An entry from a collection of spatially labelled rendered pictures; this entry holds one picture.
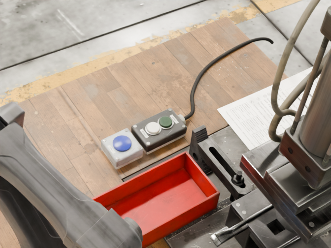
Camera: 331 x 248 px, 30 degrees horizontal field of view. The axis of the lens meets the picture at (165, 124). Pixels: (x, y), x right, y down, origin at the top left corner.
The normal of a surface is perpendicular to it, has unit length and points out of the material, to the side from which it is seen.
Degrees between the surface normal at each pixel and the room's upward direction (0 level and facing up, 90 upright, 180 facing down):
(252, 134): 1
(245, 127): 1
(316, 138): 90
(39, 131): 0
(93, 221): 15
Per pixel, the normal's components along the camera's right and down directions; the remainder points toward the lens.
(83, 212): 0.25, -0.46
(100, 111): 0.06, -0.61
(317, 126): -0.73, 0.50
